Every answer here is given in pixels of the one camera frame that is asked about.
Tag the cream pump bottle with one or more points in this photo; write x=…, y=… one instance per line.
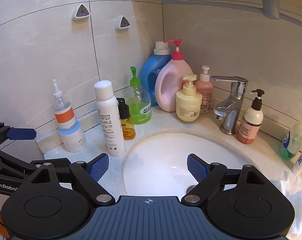
x=188, y=105

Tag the white jar blue band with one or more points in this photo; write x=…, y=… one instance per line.
x=74, y=140

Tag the small pink pump bottle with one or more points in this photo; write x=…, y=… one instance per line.
x=206, y=90

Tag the amber bottle black cap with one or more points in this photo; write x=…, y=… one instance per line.
x=128, y=128

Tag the green pump soap bottle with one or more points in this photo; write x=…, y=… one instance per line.
x=141, y=110

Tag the tall white spray can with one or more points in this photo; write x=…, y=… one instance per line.
x=109, y=125

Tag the clear green mouthwash bottle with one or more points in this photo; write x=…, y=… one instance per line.
x=288, y=145

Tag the white sink basin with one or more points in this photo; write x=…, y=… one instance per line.
x=161, y=160

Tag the chrome faucet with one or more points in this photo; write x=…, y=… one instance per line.
x=231, y=110

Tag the blue detergent bottle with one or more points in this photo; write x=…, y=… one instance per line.
x=149, y=72

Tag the triangular white wall hook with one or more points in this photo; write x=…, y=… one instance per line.
x=123, y=23
x=81, y=12

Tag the clear spray bottle orange label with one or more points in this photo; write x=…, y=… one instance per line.
x=64, y=116

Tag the white towel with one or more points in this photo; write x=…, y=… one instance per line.
x=298, y=200

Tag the grey wall rack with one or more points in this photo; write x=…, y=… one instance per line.
x=271, y=2

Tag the pink detergent pump bottle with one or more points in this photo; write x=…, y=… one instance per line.
x=171, y=85

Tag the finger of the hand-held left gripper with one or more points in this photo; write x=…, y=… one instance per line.
x=15, y=161
x=20, y=134

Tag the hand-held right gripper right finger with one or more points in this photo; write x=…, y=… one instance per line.
x=197, y=168

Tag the pink lotion bottle black pump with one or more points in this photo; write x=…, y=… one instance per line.
x=249, y=127

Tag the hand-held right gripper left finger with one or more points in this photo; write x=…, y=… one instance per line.
x=99, y=168

